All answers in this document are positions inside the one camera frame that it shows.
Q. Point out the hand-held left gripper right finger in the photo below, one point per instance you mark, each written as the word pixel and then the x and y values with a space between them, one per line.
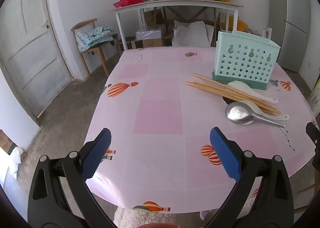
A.
pixel 226 153

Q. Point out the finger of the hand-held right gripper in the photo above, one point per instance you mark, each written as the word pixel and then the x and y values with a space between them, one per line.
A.
pixel 313 133

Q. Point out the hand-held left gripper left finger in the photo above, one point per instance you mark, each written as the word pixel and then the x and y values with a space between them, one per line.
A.
pixel 96 153

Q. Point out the white ceramic spoon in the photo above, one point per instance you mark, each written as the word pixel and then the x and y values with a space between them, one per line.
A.
pixel 236 85
pixel 282 117
pixel 247 123

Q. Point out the bundle of wooden chopsticks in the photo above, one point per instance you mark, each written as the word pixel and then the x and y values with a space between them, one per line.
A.
pixel 212 88

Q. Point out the mint green utensil holder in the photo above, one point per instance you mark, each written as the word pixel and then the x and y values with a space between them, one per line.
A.
pixel 242 65

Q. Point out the person's fluffy white clothing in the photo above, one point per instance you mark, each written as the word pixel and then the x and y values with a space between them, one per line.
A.
pixel 135 218

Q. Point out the pink balloon print tablecloth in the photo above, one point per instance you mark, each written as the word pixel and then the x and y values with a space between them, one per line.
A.
pixel 160 108

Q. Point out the white plastic bag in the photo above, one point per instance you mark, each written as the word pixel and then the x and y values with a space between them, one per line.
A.
pixel 16 160

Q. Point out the printed cardboard box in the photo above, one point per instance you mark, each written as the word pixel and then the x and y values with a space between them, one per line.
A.
pixel 6 143

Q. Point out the white plastic jug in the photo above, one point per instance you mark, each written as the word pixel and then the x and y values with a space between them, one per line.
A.
pixel 267 33

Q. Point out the light blue patterned cloth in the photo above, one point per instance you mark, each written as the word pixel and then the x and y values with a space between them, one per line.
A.
pixel 92 36

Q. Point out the grey refrigerator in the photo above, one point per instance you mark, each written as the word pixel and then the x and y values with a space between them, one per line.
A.
pixel 292 18

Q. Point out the small cardboard box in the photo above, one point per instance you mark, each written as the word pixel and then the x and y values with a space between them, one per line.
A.
pixel 152 43

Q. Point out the white sack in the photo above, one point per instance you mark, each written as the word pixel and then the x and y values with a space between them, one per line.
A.
pixel 190 34

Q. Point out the yellow plastic bag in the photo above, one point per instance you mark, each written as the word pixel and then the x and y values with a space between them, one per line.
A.
pixel 241 25

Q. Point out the white panel door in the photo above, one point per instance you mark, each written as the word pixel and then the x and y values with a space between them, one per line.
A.
pixel 30 43

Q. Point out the wooden chair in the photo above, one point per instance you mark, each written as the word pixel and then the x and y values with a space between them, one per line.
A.
pixel 83 24

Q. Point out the plastic wrapped white box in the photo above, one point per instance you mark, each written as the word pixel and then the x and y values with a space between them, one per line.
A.
pixel 148 34

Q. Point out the brown cardboard box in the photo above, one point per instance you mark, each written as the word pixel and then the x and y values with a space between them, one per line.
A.
pixel 150 18

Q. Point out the white-legged side table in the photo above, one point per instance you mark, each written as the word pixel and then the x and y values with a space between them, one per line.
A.
pixel 175 3

